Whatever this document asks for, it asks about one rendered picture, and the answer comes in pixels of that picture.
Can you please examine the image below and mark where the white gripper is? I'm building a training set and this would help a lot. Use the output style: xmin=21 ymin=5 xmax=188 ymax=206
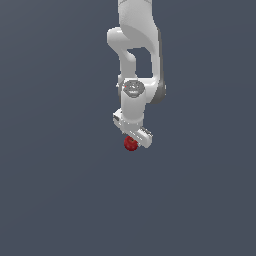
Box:
xmin=112 ymin=108 xmax=154 ymax=149

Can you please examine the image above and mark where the small red ball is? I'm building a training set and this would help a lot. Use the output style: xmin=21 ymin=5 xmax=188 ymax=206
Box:
xmin=123 ymin=135 xmax=139 ymax=152

